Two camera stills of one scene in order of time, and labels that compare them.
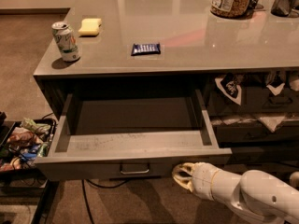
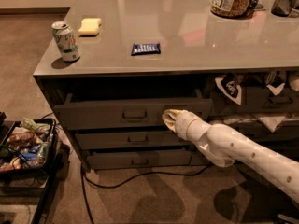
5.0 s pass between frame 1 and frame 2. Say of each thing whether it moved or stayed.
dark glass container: stayed
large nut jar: stayed
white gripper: moved
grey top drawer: moved
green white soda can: stayed
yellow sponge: stayed
